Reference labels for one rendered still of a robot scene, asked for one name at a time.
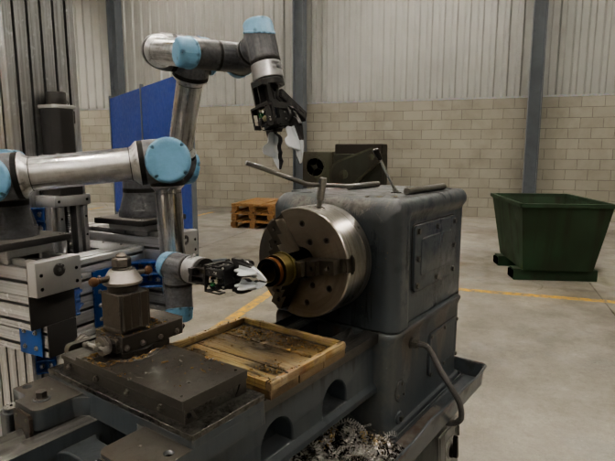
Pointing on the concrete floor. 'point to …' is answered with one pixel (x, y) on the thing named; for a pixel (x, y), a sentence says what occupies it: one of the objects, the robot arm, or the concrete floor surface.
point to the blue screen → (163, 104)
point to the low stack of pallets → (253, 212)
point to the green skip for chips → (550, 235)
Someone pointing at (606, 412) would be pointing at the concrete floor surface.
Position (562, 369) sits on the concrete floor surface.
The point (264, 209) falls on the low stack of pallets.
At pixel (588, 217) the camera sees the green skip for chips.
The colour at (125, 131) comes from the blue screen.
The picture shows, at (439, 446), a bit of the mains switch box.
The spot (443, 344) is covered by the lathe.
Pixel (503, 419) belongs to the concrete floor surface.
